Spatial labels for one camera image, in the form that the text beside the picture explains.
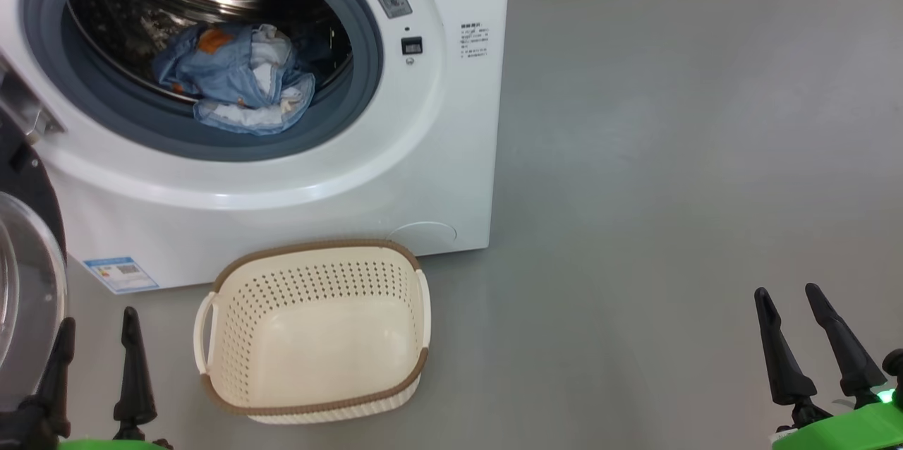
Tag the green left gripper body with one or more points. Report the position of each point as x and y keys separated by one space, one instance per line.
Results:
x=106 y=445

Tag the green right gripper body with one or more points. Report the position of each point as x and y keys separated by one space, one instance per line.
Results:
x=846 y=436

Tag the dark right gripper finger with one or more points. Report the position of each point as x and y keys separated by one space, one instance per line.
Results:
x=786 y=365
x=846 y=351

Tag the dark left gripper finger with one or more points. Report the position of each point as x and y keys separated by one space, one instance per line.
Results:
x=56 y=386
x=134 y=379

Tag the black round washer door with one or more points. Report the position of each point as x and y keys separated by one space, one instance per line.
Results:
x=28 y=295

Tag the blue printed garment with orange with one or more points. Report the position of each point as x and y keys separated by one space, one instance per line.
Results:
x=261 y=118
x=211 y=65

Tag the white front-load washing machine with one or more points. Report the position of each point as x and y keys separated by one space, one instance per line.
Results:
x=282 y=182

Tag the metal washer door hinge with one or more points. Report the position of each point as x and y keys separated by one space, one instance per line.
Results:
x=28 y=111

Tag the blue energy label sticker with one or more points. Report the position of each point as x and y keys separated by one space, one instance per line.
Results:
x=121 y=275

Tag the cream perforated laundry basket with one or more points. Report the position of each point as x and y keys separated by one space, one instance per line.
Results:
x=317 y=351

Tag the round white filter cover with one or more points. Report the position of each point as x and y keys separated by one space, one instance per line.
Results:
x=422 y=238

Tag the small black text label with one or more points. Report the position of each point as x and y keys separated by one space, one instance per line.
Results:
x=474 y=41

